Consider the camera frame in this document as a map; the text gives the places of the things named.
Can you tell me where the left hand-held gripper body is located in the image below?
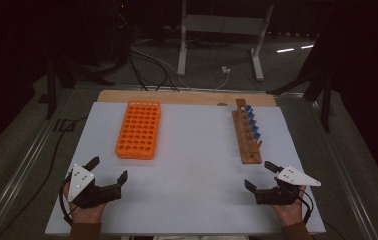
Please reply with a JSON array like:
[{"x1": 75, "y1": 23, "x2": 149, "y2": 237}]
[{"x1": 66, "y1": 163, "x2": 124, "y2": 210}]

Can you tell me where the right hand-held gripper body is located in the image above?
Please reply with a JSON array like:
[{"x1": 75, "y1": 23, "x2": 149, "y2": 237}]
[{"x1": 254, "y1": 165, "x2": 322, "y2": 206}]

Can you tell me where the wooden test tube rack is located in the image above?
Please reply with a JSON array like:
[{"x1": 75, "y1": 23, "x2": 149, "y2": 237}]
[{"x1": 231, "y1": 98, "x2": 264, "y2": 165}]

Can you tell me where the orange plastic test tube rack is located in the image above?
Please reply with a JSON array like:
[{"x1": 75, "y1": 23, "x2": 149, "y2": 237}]
[{"x1": 114, "y1": 99, "x2": 162, "y2": 160}]

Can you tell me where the person's right hand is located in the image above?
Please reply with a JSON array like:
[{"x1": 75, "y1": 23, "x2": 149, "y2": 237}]
[{"x1": 269, "y1": 185, "x2": 308, "y2": 228}]

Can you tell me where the person's left hand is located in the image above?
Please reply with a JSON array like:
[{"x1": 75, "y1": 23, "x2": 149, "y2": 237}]
[{"x1": 62, "y1": 181, "x2": 108, "y2": 225}]

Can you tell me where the white table mat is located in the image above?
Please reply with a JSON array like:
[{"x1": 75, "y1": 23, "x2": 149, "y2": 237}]
[{"x1": 44, "y1": 101, "x2": 327, "y2": 237}]

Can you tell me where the black tripod stand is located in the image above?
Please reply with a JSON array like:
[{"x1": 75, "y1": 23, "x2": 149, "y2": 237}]
[
  {"x1": 266, "y1": 33, "x2": 335, "y2": 133},
  {"x1": 44, "y1": 49, "x2": 115, "y2": 121}
]

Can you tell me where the white metal stand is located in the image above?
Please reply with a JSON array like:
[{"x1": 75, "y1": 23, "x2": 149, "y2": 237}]
[{"x1": 176, "y1": 0, "x2": 276, "y2": 82}]

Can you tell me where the left hand-held gripper black cable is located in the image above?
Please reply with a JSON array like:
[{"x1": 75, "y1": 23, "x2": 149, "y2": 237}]
[{"x1": 58, "y1": 173, "x2": 75, "y2": 227}]

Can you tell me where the hand-held gripper black cable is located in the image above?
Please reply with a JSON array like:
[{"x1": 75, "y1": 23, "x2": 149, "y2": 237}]
[
  {"x1": 296, "y1": 189, "x2": 315, "y2": 226},
  {"x1": 58, "y1": 173, "x2": 75, "y2": 227}
]

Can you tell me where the right hand-held gripper black cable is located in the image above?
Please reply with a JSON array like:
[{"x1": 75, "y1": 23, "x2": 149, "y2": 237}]
[{"x1": 296, "y1": 189, "x2": 315, "y2": 226}]

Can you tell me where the long black floor cable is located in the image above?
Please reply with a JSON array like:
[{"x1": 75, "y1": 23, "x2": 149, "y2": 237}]
[{"x1": 0, "y1": 116, "x2": 89, "y2": 240}]

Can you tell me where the aluminium frame rail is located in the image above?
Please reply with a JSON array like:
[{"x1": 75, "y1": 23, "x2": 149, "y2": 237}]
[
  {"x1": 72, "y1": 83, "x2": 306, "y2": 99},
  {"x1": 308, "y1": 99, "x2": 378, "y2": 240},
  {"x1": 0, "y1": 88, "x2": 75, "y2": 240}
]

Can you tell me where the white floor cable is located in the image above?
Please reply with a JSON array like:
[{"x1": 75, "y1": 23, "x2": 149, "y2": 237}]
[{"x1": 129, "y1": 44, "x2": 230, "y2": 91}]

